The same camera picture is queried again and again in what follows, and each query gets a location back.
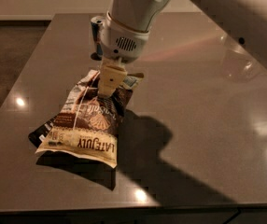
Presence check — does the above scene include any brown Late July chip bag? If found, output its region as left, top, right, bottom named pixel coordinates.
left=36, top=70, right=144, bottom=168

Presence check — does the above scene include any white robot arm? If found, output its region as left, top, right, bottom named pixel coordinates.
left=98, top=0, right=267, bottom=97

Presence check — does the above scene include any black RXBAR chocolate bar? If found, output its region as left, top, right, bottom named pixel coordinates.
left=28, top=118, right=55, bottom=147

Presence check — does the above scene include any blue silver drink can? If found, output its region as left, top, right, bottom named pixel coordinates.
left=91, top=16, right=105, bottom=61

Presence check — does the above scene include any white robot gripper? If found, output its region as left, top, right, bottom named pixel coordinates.
left=98, top=13, right=149, bottom=98

